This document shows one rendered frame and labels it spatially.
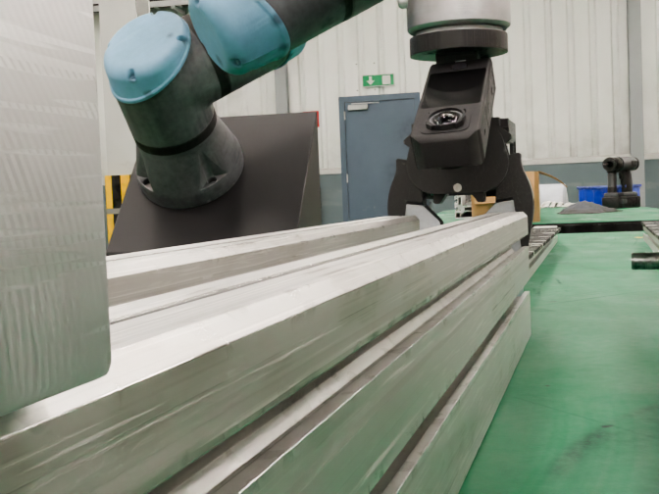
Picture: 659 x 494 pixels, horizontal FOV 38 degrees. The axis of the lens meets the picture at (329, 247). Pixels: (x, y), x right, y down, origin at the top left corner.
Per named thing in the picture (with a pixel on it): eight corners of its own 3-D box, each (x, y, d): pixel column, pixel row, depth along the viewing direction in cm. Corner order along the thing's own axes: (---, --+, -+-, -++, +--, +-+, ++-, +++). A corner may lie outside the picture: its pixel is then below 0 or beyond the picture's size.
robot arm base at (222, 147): (128, 210, 133) (104, 159, 125) (155, 134, 142) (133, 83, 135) (232, 208, 129) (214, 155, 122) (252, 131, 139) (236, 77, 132)
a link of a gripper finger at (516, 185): (548, 248, 68) (517, 129, 68) (547, 250, 67) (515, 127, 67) (483, 265, 69) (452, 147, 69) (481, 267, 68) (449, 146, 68)
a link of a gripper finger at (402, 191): (444, 265, 70) (466, 148, 69) (440, 267, 69) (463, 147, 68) (382, 252, 72) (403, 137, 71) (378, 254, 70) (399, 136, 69)
